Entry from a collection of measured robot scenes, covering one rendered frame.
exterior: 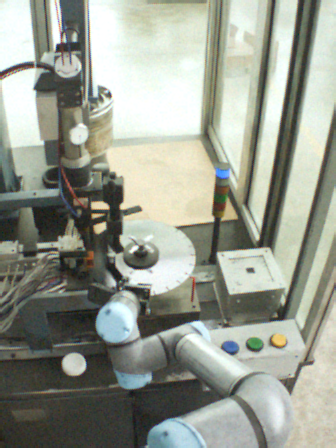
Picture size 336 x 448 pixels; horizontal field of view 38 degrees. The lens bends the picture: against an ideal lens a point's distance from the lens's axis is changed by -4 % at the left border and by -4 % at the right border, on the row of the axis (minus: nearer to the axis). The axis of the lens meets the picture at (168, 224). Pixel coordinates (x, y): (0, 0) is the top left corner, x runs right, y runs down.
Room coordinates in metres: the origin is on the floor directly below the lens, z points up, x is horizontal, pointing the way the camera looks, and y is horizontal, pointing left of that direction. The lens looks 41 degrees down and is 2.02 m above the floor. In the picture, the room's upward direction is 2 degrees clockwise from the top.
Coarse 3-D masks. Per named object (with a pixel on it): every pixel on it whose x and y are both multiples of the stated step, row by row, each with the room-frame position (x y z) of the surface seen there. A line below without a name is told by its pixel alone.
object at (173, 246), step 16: (128, 224) 1.23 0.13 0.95; (144, 224) 1.23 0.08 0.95; (160, 224) 1.24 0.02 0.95; (96, 240) 1.15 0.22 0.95; (128, 240) 1.16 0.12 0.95; (160, 240) 1.16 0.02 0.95; (176, 240) 1.16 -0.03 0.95; (96, 256) 1.08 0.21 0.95; (112, 256) 1.08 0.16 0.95; (160, 256) 1.09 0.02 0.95; (176, 256) 1.09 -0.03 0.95; (192, 256) 1.09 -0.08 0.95; (96, 272) 1.01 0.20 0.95; (112, 272) 1.02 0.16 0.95; (128, 272) 1.02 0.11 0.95; (144, 272) 1.02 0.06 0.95; (160, 272) 1.02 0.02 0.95; (176, 272) 1.03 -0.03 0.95; (160, 288) 0.96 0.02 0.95
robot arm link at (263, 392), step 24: (168, 336) 0.66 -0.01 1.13; (192, 336) 0.63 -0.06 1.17; (168, 360) 0.61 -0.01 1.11; (192, 360) 0.56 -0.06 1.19; (216, 360) 0.52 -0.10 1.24; (216, 384) 0.47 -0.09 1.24; (240, 384) 0.43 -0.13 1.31; (264, 384) 0.41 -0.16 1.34; (264, 408) 0.35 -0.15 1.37; (288, 408) 0.36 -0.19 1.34; (264, 432) 0.32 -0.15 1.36; (288, 432) 0.33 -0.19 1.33
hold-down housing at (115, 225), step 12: (108, 180) 1.05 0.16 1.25; (120, 180) 1.05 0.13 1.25; (108, 192) 1.03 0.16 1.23; (120, 192) 1.03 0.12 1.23; (108, 204) 1.04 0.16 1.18; (120, 204) 1.04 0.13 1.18; (108, 216) 1.06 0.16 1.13; (120, 216) 1.05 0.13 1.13; (108, 228) 1.04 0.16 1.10; (120, 228) 1.04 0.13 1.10
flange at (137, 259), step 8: (128, 248) 1.11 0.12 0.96; (152, 248) 1.11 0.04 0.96; (128, 256) 1.07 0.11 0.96; (136, 256) 1.07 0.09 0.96; (144, 256) 1.07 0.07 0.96; (152, 256) 1.08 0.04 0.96; (128, 264) 1.05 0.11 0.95; (136, 264) 1.04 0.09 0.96; (144, 264) 1.04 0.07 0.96; (152, 264) 1.05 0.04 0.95
